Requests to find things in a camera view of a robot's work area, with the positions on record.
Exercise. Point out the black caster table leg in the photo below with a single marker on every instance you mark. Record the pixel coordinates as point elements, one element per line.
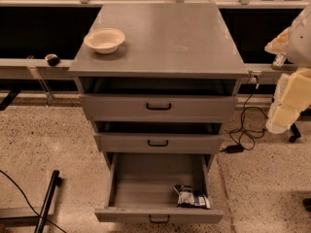
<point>296,134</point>

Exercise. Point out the black power adapter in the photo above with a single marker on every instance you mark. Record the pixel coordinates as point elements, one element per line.
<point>234,149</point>

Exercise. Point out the grey drawer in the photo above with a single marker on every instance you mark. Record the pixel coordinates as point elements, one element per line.
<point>158,108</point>
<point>141,189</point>
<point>158,143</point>

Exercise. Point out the white bowl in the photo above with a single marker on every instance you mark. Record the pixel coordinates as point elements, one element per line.
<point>104,40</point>

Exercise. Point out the bottom grey drawer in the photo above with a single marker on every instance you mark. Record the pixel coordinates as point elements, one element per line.
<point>141,189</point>

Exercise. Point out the top grey drawer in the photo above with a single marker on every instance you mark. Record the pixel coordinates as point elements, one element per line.
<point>158,108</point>

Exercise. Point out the black metal stand leg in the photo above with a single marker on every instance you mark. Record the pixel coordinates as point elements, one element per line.
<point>43,215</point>

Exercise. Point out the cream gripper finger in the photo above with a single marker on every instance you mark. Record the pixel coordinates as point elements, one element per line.
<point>292,96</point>
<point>279,44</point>

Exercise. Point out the middle grey drawer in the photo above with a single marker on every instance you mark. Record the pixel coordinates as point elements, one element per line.
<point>158,143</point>

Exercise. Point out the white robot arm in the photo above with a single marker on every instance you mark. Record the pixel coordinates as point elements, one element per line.
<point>299,40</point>

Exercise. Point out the clear plastic bottle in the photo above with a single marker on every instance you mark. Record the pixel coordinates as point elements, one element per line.
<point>278,61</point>

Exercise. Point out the grey drawer cabinet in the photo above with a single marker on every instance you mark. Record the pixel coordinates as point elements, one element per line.
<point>169,49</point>

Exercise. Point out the black and yellow tape measure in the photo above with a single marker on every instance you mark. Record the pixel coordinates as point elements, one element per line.
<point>52,59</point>

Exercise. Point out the blue chip bag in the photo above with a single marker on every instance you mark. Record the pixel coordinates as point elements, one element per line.
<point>189,198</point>

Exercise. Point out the grey rail frame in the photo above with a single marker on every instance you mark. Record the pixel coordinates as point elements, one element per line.
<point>19,69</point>

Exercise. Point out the white wall plug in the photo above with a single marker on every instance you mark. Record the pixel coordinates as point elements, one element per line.
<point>254,76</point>

